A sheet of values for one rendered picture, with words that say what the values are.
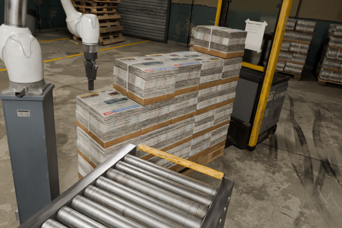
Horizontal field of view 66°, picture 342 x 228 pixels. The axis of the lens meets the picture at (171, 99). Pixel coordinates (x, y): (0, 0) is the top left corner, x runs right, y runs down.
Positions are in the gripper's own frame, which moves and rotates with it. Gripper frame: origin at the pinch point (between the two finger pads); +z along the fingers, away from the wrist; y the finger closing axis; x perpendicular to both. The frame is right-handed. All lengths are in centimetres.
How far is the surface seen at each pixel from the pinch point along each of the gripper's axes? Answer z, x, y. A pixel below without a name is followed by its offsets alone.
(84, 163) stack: 63, 1, 10
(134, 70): -8.0, -26.9, -7.8
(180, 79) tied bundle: 1, -62, -17
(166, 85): 1.6, -45.9, -19.7
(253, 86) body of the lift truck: 27, -183, -16
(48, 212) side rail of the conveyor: 16, 53, -68
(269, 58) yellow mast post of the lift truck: -10, -168, -33
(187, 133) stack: 50, -78, -18
